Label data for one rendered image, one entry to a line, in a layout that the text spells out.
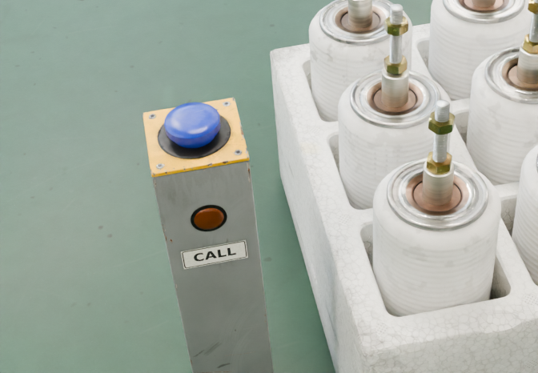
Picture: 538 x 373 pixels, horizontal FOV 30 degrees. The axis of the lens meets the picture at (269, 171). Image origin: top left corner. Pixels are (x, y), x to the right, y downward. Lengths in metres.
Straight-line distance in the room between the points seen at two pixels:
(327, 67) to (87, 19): 0.59
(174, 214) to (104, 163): 0.47
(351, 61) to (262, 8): 0.52
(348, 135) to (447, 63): 0.17
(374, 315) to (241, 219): 0.13
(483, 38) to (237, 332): 0.35
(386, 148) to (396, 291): 0.12
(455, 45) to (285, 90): 0.17
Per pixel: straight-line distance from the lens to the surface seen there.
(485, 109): 0.87
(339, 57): 0.91
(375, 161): 0.84
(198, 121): 0.72
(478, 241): 0.75
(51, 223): 1.15
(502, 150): 0.88
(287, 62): 1.01
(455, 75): 0.97
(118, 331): 1.02
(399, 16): 0.79
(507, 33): 0.94
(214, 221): 0.74
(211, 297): 0.81
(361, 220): 0.84
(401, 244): 0.75
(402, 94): 0.84
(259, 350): 0.87
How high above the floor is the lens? 0.79
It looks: 43 degrees down
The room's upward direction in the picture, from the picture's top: 6 degrees counter-clockwise
